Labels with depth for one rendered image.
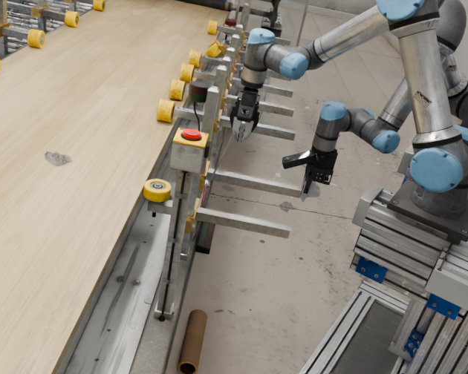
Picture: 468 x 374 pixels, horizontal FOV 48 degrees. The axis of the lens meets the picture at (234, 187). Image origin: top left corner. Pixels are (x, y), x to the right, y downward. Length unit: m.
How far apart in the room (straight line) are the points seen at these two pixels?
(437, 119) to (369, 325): 1.25
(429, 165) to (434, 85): 0.19
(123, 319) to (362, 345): 1.10
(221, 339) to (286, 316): 0.37
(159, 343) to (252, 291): 1.35
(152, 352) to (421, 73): 0.93
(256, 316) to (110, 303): 1.11
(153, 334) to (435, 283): 0.74
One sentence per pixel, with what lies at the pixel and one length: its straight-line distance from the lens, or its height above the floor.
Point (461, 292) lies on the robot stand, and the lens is 1.48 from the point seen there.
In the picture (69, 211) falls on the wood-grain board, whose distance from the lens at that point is 1.43.
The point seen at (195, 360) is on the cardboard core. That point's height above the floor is 0.07.
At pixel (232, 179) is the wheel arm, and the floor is 0.85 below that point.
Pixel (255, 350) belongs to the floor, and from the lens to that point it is 2.39.
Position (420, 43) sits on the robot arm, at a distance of 1.33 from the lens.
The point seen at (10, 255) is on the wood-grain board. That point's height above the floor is 0.90.
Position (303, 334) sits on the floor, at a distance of 2.53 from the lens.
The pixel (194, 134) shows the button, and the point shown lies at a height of 1.23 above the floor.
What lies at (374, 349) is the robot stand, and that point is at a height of 0.21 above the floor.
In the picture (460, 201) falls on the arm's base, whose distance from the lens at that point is 1.54.
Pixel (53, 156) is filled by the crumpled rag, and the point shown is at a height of 0.91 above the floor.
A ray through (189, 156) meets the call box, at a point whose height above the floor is 1.19.
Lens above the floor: 1.69
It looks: 29 degrees down
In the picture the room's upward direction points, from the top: 12 degrees clockwise
